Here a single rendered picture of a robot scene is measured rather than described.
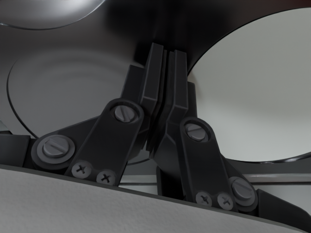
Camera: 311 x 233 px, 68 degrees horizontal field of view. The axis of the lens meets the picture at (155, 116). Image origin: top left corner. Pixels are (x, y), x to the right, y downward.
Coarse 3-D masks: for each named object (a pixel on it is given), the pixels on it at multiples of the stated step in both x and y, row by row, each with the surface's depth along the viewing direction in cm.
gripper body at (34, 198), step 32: (0, 192) 4; (32, 192) 4; (64, 192) 4; (96, 192) 4; (128, 192) 5; (0, 224) 4; (32, 224) 4; (64, 224) 4; (96, 224) 4; (128, 224) 4; (160, 224) 4; (192, 224) 4; (224, 224) 5; (256, 224) 5
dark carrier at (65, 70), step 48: (0, 0) 10; (48, 0) 10; (96, 0) 9; (144, 0) 9; (192, 0) 9; (240, 0) 9; (288, 0) 9; (0, 48) 11; (48, 48) 11; (96, 48) 11; (144, 48) 10; (192, 48) 10; (0, 96) 13; (48, 96) 13; (96, 96) 13
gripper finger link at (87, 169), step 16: (112, 112) 7; (128, 112) 7; (96, 128) 6; (112, 128) 6; (128, 128) 7; (96, 144) 6; (112, 144) 6; (128, 144) 6; (80, 160) 5; (96, 160) 6; (112, 160) 6; (80, 176) 5; (96, 176) 5; (112, 176) 5
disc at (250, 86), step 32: (256, 32) 9; (288, 32) 9; (224, 64) 11; (256, 64) 10; (288, 64) 10; (224, 96) 12; (256, 96) 12; (288, 96) 12; (224, 128) 14; (256, 128) 13; (288, 128) 13; (256, 160) 16
